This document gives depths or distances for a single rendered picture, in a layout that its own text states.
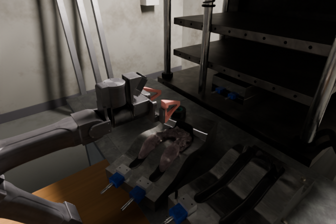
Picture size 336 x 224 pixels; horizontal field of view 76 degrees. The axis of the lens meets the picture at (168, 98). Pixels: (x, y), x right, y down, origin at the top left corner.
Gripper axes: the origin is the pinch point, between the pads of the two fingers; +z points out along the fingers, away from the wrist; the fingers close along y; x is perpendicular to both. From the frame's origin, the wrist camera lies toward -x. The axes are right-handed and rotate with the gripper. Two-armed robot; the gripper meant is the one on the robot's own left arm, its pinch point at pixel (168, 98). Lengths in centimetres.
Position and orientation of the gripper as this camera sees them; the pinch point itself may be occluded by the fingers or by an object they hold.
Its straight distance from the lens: 68.2
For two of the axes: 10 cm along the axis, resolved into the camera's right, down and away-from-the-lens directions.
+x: -0.1, 8.9, 4.6
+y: -6.1, -3.7, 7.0
